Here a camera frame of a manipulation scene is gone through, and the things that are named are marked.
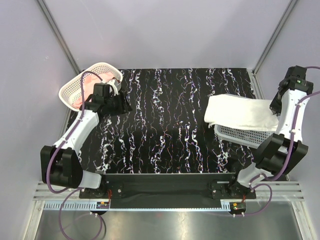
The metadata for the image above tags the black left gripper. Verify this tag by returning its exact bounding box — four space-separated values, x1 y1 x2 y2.
104 91 133 117

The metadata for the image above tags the pink towel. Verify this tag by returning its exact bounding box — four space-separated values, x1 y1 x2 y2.
72 72 115 109

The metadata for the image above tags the white towel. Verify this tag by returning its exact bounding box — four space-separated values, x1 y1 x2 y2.
204 94 279 132

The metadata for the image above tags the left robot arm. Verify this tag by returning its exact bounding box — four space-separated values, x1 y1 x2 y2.
40 83 132 198

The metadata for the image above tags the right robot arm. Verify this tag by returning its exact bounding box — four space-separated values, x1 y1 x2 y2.
227 65 316 199

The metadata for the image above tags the white perforated basket left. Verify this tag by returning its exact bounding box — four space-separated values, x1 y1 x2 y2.
58 62 123 112

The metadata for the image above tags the white perforated basket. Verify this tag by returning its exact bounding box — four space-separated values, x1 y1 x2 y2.
58 62 123 112
214 125 273 149

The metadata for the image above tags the white perforated basket right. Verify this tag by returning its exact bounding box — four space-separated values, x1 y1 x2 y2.
214 125 273 149

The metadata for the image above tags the left controller board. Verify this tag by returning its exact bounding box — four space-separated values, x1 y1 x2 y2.
96 200 111 210

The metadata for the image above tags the controller board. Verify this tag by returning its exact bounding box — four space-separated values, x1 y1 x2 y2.
230 202 247 215
96 200 111 210

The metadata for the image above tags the right controller board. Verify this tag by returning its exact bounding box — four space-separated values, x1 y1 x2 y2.
230 202 247 215

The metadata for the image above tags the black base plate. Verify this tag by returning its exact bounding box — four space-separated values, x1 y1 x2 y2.
79 173 256 210

